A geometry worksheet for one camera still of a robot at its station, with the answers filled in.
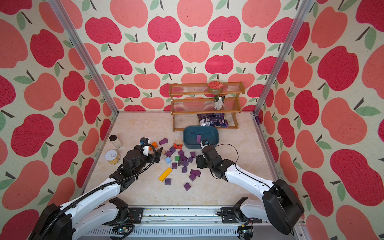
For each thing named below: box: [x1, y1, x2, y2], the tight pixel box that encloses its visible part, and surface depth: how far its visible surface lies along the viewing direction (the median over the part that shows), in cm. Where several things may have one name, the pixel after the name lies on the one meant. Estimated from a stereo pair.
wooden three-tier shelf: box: [168, 81, 246, 132], surface depth 116 cm
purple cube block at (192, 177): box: [189, 173, 197, 182], surface depth 88 cm
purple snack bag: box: [197, 113, 229, 128], surface depth 109 cm
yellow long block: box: [158, 167, 173, 182], surface depth 90 cm
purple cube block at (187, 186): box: [183, 182, 191, 191], surface depth 84 cm
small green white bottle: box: [214, 94, 225, 110], surface depth 98 cm
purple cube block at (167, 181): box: [164, 178, 172, 186], surface depth 86 cm
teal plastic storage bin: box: [183, 126, 220, 149], surface depth 107 cm
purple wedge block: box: [159, 138, 169, 145], surface depth 106 cm
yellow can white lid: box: [104, 149, 120, 165], surface depth 92 cm
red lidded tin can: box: [208, 81, 224, 95], surface depth 93 cm
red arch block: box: [173, 143, 183, 150], surface depth 102 cm
